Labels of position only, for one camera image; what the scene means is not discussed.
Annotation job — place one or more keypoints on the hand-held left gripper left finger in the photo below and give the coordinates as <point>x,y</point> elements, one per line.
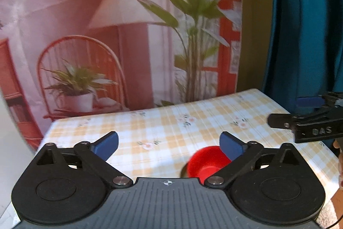
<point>105,144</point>

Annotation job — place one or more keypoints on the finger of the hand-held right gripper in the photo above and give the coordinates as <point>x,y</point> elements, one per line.
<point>316,127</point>
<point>308,101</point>

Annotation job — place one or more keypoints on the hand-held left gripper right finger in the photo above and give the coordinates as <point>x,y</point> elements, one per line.
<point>230,144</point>

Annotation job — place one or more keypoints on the red bowl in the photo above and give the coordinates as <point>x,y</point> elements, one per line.
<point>206,162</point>

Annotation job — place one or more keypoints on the person's right hand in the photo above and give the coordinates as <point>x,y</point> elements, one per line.
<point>340,164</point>

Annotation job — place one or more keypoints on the checked floral tablecloth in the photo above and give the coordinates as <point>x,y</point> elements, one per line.
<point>160,132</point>

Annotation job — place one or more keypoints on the teal curtain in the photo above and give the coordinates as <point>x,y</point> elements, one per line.
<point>300,30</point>

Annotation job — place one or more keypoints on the printed backdrop cloth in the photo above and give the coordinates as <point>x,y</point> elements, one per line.
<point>80,3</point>

